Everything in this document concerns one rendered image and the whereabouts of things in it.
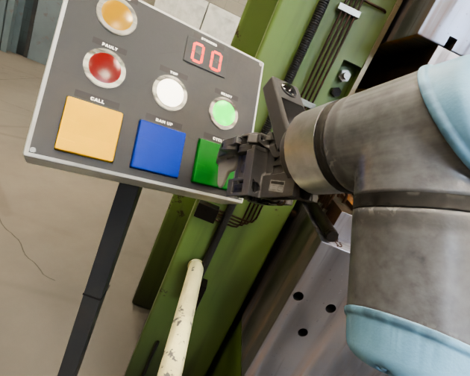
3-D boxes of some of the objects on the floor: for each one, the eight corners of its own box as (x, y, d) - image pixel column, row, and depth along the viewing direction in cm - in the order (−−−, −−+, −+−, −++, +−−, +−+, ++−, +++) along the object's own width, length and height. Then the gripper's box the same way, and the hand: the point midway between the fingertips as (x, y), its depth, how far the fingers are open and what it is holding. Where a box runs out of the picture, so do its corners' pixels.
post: (44, 463, 88) (171, 95, 56) (30, 459, 88) (149, 86, 56) (51, 447, 92) (175, 94, 60) (38, 444, 92) (155, 86, 59)
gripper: (273, 190, 31) (189, 196, 49) (336, 207, 35) (237, 207, 54) (284, 108, 32) (198, 144, 50) (344, 134, 37) (245, 158, 55)
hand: (224, 158), depth 51 cm, fingers closed
